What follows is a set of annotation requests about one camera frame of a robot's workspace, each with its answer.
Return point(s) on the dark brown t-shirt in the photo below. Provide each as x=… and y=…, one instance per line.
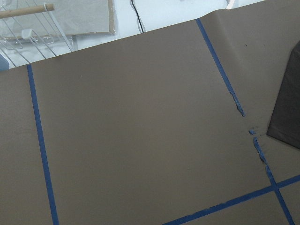
x=285, y=121

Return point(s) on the brown paper table cover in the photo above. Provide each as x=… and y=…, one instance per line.
x=168, y=127

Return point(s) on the grey cardboard sheet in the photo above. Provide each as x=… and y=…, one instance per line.
x=75, y=17

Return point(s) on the wire rack with wooden rod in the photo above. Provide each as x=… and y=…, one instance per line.
x=30, y=31

